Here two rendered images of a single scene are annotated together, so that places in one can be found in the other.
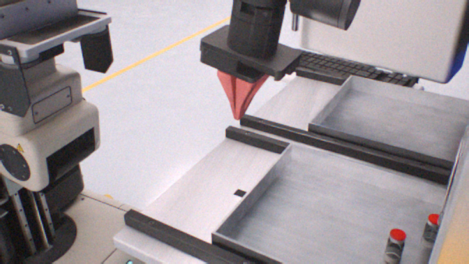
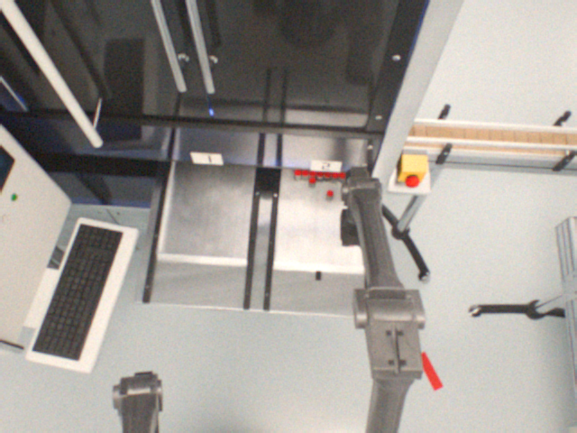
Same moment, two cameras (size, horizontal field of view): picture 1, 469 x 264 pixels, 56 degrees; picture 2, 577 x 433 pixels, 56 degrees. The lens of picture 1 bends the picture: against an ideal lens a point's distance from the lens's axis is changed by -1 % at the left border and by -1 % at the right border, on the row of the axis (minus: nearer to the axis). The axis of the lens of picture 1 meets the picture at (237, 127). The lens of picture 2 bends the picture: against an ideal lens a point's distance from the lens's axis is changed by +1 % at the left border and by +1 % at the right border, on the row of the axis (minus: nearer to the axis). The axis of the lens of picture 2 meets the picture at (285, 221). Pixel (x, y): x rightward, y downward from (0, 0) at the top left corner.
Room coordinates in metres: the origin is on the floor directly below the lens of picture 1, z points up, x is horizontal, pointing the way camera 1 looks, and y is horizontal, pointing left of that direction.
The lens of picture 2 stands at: (0.84, 0.33, 2.40)
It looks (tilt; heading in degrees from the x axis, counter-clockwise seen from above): 69 degrees down; 244
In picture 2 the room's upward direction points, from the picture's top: straight up
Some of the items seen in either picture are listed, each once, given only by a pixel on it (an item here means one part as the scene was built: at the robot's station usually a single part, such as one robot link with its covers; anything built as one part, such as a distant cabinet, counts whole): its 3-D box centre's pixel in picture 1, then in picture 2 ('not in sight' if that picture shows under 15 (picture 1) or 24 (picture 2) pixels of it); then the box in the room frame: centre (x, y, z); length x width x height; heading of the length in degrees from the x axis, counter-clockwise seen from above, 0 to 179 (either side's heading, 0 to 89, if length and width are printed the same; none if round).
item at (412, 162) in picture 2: not in sight; (412, 166); (0.19, -0.15, 1.00); 0.08 x 0.07 x 0.07; 60
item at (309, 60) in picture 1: (340, 70); (78, 288); (1.21, -0.30, 0.82); 0.40 x 0.14 x 0.02; 52
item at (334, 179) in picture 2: not in sight; (323, 177); (0.41, -0.27, 0.90); 0.18 x 0.02 x 0.05; 150
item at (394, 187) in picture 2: not in sight; (407, 173); (0.16, -0.18, 0.87); 0.14 x 0.13 x 0.02; 60
